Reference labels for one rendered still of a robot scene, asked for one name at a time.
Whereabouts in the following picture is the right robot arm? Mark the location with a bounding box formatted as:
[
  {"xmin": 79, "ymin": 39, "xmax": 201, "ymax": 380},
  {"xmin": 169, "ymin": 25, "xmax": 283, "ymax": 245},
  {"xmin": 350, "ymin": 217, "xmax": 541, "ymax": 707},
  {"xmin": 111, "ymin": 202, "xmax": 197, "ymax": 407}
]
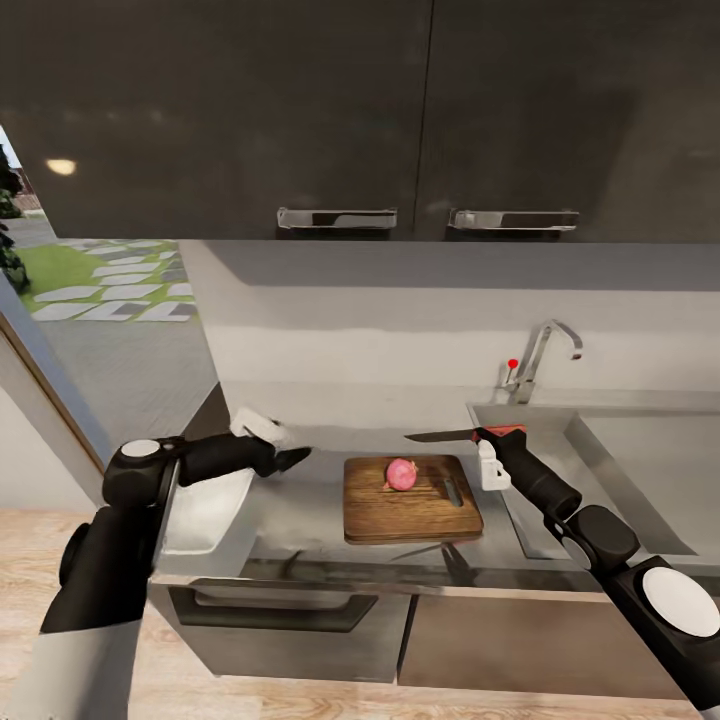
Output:
[{"xmin": 475, "ymin": 427, "xmax": 720, "ymax": 720}]

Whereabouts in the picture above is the vidalia onion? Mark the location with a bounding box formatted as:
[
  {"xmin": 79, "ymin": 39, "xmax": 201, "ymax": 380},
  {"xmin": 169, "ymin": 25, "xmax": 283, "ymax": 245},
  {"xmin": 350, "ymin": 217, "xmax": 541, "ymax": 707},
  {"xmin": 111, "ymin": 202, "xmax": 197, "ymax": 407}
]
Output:
[{"xmin": 384, "ymin": 460, "xmax": 416, "ymax": 492}]

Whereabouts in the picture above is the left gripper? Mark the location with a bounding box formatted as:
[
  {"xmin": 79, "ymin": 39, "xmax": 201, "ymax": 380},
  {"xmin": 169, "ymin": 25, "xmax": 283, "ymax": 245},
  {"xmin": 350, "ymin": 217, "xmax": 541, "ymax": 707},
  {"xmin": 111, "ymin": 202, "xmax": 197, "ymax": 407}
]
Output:
[{"xmin": 210, "ymin": 420, "xmax": 312, "ymax": 477}]

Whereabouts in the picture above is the cutting board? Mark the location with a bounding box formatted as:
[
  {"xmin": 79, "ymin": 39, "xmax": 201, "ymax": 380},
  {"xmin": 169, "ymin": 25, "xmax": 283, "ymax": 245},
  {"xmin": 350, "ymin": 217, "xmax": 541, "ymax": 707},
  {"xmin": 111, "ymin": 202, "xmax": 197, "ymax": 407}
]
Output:
[{"xmin": 343, "ymin": 456, "xmax": 484, "ymax": 540}]

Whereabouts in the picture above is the bowl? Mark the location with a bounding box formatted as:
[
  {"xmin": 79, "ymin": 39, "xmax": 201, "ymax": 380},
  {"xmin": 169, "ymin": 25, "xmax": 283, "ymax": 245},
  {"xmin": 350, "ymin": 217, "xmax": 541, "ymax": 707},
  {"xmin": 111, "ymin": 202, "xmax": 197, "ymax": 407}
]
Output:
[{"xmin": 161, "ymin": 467, "xmax": 255, "ymax": 555}]

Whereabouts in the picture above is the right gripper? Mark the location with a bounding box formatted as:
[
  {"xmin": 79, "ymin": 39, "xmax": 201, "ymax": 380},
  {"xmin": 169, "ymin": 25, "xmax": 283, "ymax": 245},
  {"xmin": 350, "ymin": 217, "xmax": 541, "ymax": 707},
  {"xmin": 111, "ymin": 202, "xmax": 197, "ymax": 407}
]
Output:
[{"xmin": 475, "ymin": 427, "xmax": 555, "ymax": 501}]

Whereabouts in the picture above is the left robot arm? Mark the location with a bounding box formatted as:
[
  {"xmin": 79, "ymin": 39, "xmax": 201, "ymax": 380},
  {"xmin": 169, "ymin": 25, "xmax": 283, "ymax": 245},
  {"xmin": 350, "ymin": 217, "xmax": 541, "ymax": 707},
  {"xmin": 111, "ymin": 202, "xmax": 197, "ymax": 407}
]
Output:
[{"xmin": 0, "ymin": 405, "xmax": 312, "ymax": 720}]

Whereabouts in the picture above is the parer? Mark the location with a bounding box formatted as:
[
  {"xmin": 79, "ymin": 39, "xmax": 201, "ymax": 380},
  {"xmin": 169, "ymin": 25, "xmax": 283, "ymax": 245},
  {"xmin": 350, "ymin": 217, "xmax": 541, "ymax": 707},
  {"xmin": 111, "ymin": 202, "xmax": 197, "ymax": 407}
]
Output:
[{"xmin": 407, "ymin": 424, "xmax": 526, "ymax": 442}]

